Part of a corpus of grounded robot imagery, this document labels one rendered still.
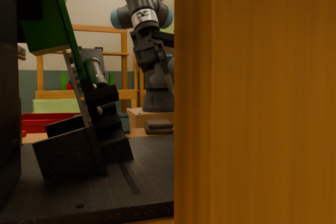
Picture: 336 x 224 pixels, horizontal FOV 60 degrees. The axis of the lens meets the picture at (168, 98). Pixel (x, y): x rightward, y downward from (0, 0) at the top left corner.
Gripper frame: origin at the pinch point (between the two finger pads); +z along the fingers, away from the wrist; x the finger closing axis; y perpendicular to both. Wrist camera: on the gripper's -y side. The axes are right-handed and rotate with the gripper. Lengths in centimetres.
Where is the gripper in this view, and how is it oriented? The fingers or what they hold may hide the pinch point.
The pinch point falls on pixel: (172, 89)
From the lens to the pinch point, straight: 79.4
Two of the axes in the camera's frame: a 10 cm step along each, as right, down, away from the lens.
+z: 2.7, 9.2, -2.9
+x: -1.2, -2.7, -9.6
